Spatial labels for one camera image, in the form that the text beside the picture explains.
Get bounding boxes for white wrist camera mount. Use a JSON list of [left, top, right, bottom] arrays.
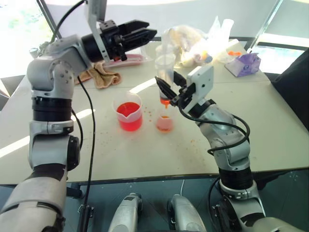
[[186, 65, 215, 110], [87, 0, 109, 61]]

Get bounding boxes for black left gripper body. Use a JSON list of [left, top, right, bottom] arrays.
[[98, 20, 128, 61]]

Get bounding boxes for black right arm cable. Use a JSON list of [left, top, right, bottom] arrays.
[[180, 105, 250, 156]]

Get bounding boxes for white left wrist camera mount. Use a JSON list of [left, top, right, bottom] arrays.
[[87, 0, 109, 61]]

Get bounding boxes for dark chair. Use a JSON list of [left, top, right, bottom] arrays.
[[269, 47, 309, 139]]

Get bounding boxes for purple tissue box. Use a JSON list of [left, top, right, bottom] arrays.
[[224, 53, 262, 78]]

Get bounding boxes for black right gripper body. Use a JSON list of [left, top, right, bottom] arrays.
[[169, 82, 197, 108]]

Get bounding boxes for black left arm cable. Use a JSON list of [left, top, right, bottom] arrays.
[[49, 0, 97, 232]]

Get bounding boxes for clear plastic bag with supplies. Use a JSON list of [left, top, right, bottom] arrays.
[[155, 15, 235, 69]]

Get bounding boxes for grey metal pole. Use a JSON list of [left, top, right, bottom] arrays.
[[248, 0, 283, 53]]

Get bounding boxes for pink shallow tray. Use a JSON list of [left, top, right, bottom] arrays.
[[103, 54, 144, 69]]

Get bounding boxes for small clear plastic cup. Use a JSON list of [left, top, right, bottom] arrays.
[[155, 115, 174, 133]]

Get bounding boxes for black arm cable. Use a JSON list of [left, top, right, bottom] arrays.
[[180, 105, 250, 156], [49, 0, 97, 232]]

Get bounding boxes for silver rounded robot leg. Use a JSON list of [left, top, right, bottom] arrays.
[[167, 194, 208, 232], [108, 192, 143, 232]]

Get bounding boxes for clear beaker with red liquid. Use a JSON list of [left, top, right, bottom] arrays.
[[113, 91, 144, 132]]

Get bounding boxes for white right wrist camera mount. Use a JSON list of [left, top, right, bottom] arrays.
[[186, 65, 215, 110]]

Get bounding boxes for beige crumpled cloth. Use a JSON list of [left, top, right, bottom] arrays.
[[74, 61, 122, 90]]

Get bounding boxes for large clear plastic syringe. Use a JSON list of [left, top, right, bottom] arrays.
[[154, 40, 177, 109]]

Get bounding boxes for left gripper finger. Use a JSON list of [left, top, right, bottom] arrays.
[[118, 21, 150, 36], [120, 29, 158, 52]]

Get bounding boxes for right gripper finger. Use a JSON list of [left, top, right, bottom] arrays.
[[173, 71, 188, 88], [154, 76, 177, 100]]

